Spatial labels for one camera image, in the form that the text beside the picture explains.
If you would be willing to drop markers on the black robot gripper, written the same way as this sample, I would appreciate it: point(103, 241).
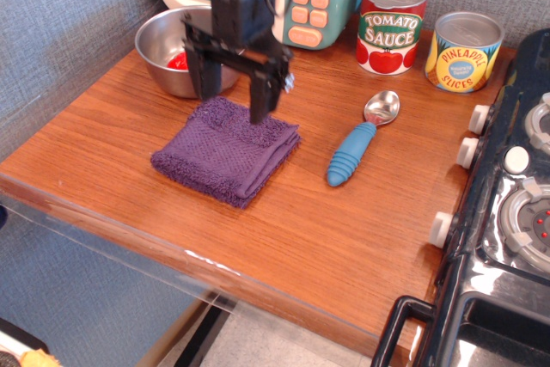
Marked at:
point(239, 36)

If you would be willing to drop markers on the violet cloth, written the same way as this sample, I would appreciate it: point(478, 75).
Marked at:
point(220, 153)

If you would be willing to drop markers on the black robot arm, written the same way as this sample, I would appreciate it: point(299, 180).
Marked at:
point(238, 34)

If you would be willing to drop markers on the red ball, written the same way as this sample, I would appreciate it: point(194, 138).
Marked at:
point(178, 62)

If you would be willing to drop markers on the steel bowl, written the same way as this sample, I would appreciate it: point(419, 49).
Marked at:
point(160, 39)

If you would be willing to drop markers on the tomato sauce can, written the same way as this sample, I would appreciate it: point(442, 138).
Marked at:
point(388, 35)

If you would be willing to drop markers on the pineapple slices can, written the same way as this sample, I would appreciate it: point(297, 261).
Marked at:
point(464, 49)

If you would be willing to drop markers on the white stove knob middle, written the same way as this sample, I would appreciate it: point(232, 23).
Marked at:
point(466, 152)

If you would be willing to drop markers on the white stove knob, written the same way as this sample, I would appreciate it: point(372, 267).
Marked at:
point(478, 119)
point(466, 152)
point(440, 228)

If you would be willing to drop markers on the white stove knob upper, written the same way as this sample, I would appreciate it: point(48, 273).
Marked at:
point(478, 119)

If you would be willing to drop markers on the white stove knob lower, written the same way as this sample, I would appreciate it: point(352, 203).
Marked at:
point(440, 228)

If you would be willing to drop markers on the yellow object at corner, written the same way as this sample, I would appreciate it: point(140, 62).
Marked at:
point(38, 358)

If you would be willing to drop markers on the black toy stove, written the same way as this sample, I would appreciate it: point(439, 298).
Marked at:
point(492, 287)

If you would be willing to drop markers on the blue handled metal spoon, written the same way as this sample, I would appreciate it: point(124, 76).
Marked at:
point(381, 109)

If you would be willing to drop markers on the black oven door handle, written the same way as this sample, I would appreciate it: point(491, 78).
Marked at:
point(404, 308)

